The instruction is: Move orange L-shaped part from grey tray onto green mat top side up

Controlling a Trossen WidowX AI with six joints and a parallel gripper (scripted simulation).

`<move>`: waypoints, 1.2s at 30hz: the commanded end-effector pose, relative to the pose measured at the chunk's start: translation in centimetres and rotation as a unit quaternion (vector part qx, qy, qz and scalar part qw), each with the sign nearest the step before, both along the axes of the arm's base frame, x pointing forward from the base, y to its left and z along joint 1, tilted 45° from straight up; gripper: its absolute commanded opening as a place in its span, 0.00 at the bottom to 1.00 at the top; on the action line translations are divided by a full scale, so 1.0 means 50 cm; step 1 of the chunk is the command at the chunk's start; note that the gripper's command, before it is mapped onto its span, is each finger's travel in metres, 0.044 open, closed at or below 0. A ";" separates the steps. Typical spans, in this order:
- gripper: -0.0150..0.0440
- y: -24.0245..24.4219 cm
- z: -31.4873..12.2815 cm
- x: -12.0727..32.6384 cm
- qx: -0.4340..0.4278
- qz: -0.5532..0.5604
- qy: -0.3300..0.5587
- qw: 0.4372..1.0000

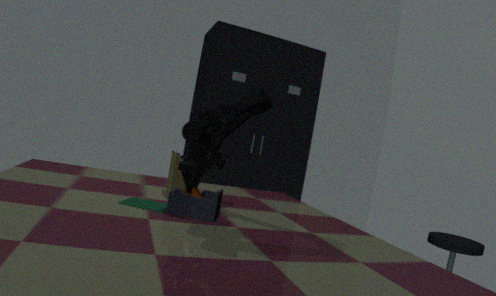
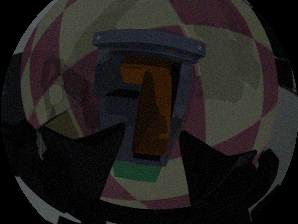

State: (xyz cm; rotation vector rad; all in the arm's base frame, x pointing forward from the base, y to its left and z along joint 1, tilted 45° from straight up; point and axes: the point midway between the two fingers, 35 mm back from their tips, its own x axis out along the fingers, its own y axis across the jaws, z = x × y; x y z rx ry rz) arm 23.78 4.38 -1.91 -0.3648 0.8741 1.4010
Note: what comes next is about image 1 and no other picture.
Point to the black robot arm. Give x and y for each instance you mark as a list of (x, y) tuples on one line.
[(222, 120)]

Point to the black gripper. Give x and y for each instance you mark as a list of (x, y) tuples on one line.
[(193, 168)]

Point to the orange l-shaped part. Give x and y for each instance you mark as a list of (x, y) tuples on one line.
[(195, 193)]

